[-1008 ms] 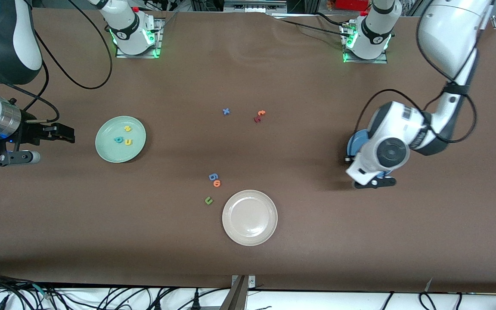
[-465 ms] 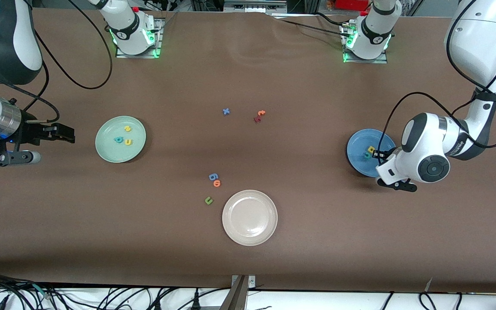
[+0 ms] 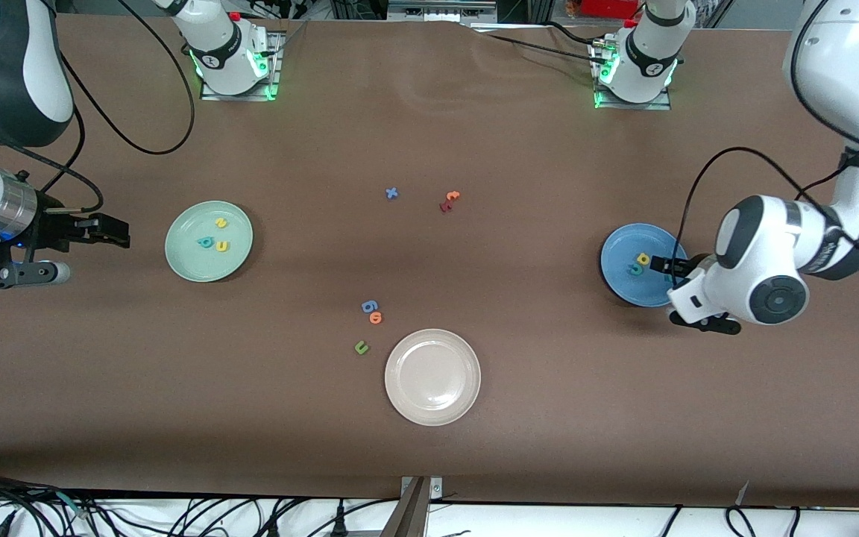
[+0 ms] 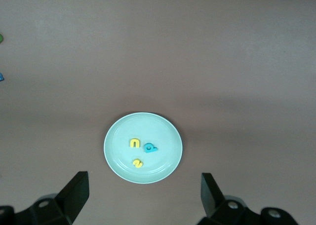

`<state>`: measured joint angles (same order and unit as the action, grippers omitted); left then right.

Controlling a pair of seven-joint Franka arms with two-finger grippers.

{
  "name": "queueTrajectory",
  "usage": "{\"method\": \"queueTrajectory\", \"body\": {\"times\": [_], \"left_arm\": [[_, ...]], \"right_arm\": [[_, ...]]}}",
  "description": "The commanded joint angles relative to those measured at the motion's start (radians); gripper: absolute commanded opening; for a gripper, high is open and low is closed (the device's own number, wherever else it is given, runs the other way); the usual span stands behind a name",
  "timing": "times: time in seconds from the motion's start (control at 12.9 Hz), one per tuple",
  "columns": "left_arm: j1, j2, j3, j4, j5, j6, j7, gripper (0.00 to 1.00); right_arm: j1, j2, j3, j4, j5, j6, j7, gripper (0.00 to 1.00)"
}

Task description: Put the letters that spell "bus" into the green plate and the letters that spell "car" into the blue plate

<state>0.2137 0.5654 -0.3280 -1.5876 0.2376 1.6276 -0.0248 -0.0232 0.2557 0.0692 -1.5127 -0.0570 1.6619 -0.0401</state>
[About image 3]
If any looped black cable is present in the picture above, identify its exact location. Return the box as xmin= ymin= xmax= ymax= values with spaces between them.
xmin=724 ymin=506 xmax=760 ymax=537

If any aluminium frame bracket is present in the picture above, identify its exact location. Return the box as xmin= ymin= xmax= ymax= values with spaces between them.
xmin=381 ymin=476 xmax=443 ymax=537

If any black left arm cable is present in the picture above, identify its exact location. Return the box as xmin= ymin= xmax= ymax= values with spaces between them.
xmin=676 ymin=0 xmax=859 ymax=258

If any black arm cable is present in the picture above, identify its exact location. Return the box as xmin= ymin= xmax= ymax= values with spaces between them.
xmin=0 ymin=0 xmax=195 ymax=217
xmin=676 ymin=0 xmax=859 ymax=258

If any blue plate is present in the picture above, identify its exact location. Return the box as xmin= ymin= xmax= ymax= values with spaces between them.
xmin=600 ymin=223 xmax=690 ymax=308

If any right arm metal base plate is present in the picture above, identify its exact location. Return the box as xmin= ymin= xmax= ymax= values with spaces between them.
xmin=201 ymin=31 xmax=283 ymax=101

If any green plate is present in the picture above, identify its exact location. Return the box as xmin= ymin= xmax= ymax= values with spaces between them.
xmin=165 ymin=200 xmax=254 ymax=283

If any red box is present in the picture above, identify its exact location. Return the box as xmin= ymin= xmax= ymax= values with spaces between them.
xmin=581 ymin=0 xmax=643 ymax=19

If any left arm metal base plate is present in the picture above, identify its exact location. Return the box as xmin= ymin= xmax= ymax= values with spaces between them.
xmin=590 ymin=41 xmax=673 ymax=111

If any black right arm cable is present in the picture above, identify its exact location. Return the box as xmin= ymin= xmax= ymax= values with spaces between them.
xmin=0 ymin=0 xmax=195 ymax=217

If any thick black cable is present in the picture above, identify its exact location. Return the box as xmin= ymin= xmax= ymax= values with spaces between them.
xmin=0 ymin=470 xmax=91 ymax=523

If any brown table cover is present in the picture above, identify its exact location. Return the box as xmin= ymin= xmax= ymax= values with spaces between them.
xmin=0 ymin=13 xmax=859 ymax=509

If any grey equipment box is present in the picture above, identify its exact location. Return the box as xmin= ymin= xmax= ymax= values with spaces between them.
xmin=387 ymin=0 xmax=497 ymax=23

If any beige plate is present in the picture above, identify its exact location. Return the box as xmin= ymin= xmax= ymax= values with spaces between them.
xmin=384 ymin=329 xmax=482 ymax=427

